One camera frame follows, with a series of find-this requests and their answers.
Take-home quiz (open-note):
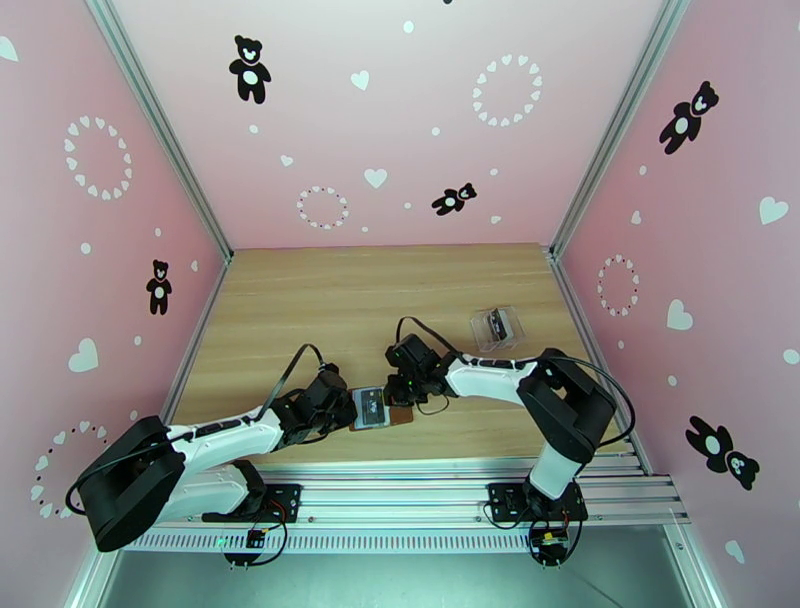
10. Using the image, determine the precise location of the brown leather card holder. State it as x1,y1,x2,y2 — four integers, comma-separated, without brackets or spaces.
351,386,419,434

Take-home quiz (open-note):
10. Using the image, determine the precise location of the clear plastic card box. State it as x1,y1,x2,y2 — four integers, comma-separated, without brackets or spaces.
467,304,526,353

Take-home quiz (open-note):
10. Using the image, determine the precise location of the perforated metal strip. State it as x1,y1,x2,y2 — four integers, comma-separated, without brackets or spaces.
118,529,536,556

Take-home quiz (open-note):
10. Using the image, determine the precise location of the grey metal shelf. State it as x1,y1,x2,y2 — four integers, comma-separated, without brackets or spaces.
93,549,695,608

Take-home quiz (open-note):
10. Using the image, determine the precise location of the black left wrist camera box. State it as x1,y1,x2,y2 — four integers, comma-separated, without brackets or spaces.
310,364,349,395

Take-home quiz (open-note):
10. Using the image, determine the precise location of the aluminium rail base frame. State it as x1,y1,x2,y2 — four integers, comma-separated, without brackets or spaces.
99,459,692,533

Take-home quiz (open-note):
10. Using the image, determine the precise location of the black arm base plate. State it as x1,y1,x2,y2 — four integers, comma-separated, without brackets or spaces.
486,481,590,525
201,482,303,524

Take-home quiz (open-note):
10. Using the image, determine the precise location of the aluminium table side rail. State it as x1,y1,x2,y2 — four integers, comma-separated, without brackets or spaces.
134,259,231,483
549,252,654,476

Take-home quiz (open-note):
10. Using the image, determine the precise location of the black bear wall sticker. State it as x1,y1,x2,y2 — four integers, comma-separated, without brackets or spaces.
684,414,762,493
145,259,174,317
657,79,721,156
431,182,478,218
227,34,273,106

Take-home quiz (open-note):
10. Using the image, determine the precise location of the aluminium frame post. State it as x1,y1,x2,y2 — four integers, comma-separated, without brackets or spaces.
548,0,692,261
84,0,236,264

